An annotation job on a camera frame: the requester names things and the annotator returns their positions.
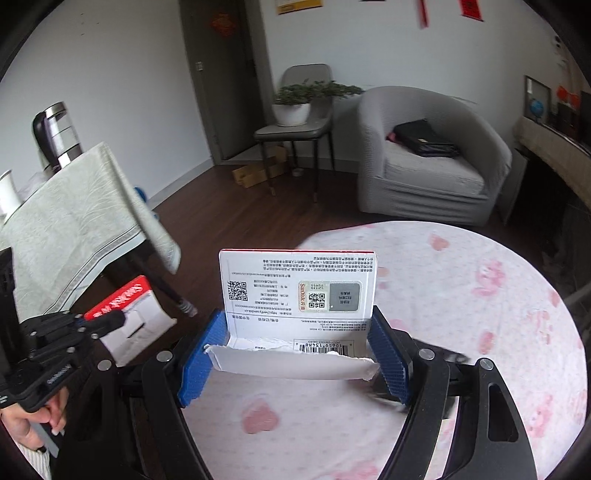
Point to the beige fringed cabinet cover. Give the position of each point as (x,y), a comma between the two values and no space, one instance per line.
(567,159)

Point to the white sandisk card packaging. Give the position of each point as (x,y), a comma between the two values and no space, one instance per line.
(296,314)

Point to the red sandisk box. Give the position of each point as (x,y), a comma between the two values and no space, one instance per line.
(145,320)

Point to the potted green plant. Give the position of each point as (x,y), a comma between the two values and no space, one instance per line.
(292,103)

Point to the person left hand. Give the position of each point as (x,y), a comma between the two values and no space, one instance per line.
(19,423)

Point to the framed globe picture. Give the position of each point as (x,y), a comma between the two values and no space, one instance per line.
(537,100)

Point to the dark door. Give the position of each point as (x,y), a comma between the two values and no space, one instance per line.
(226,55)

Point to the black dining table leg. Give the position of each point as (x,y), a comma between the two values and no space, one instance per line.
(139,257)

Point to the right red couplet scroll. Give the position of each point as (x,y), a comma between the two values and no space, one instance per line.
(471,9)

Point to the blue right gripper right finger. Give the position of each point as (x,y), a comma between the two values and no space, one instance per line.
(393,350)

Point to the cardboard box on floor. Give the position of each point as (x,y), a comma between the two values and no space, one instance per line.
(254,174)

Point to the pink cartoon tablecloth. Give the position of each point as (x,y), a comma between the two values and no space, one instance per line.
(499,377)

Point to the black bag on armchair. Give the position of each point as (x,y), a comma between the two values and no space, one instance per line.
(420,138)

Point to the grey armchair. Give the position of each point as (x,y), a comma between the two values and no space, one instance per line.
(396,180)

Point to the steel electric kettle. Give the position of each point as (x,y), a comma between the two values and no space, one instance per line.
(56,138)

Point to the grey dining chair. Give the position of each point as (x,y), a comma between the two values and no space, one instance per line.
(318,126)

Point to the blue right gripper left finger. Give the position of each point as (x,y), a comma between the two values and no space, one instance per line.
(195,364)

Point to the red chinese knot decoration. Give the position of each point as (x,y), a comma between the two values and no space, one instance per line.
(423,13)

